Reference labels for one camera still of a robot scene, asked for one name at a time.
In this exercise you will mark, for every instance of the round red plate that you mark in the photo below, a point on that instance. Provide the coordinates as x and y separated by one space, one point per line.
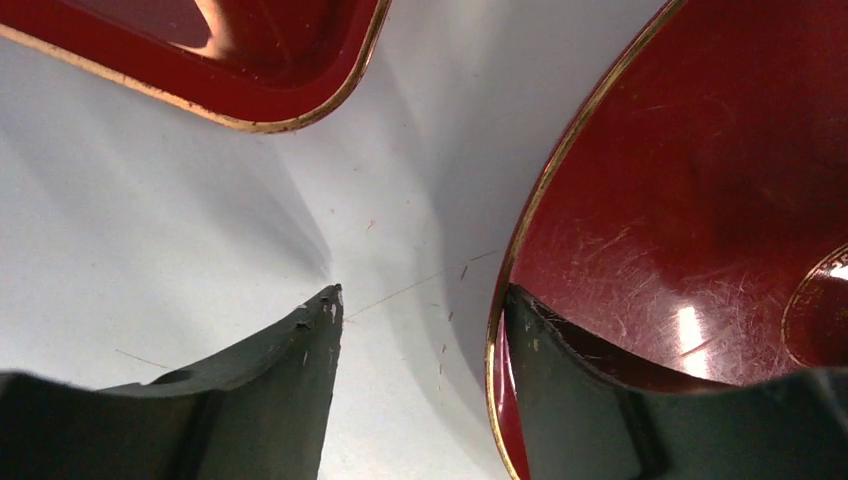
694 212

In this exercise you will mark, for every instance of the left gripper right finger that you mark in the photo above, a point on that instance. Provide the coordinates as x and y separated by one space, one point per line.
591 410

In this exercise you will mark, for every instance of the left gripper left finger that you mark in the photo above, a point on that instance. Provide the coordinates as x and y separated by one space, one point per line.
255 410

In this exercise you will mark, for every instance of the rectangular red tray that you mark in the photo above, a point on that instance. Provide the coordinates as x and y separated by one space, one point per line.
255 66

